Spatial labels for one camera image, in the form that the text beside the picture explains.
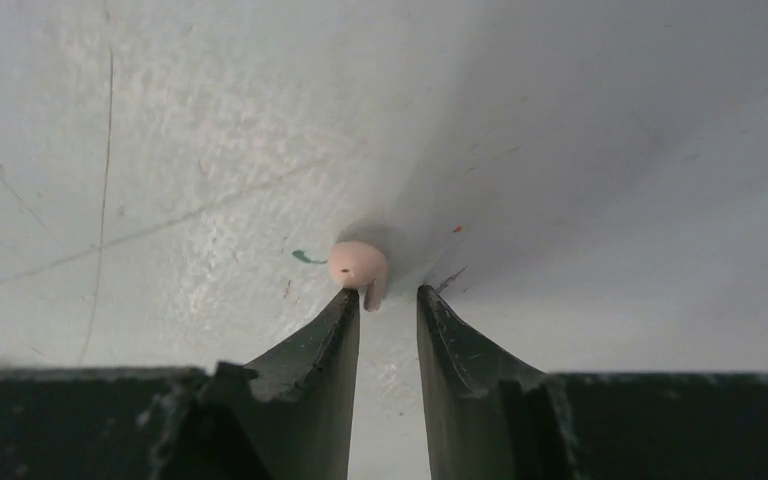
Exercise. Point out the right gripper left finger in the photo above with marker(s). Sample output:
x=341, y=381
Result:
x=285, y=415

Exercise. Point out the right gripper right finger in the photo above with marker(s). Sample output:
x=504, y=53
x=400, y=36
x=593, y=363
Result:
x=490, y=415

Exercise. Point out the beige earbud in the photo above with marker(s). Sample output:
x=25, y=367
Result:
x=360, y=266

